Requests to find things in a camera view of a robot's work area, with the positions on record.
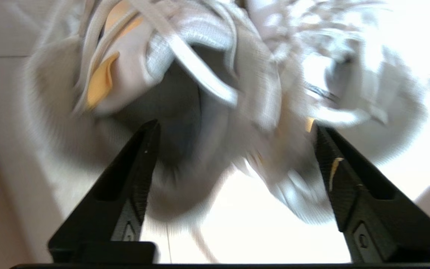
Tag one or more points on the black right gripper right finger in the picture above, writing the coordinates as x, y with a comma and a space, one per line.
371, 216

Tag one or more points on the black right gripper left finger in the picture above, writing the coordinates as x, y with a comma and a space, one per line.
125, 186

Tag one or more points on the white mesh sneaker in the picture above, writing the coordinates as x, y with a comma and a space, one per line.
368, 82
133, 67

